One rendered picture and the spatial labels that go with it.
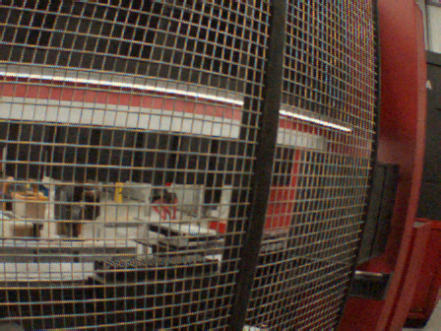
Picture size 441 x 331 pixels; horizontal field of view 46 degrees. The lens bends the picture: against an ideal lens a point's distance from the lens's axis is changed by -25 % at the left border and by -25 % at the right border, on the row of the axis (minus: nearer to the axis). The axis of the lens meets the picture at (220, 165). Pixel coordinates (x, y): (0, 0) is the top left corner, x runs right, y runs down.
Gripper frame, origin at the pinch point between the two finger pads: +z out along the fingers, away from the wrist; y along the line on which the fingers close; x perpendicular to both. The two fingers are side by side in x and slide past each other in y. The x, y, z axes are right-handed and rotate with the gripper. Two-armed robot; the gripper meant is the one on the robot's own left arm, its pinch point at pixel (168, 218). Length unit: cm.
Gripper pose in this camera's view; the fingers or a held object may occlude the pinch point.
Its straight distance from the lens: 254.1
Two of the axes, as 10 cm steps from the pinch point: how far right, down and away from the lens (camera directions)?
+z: 3.0, 9.2, -2.5
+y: 5.6, 0.4, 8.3
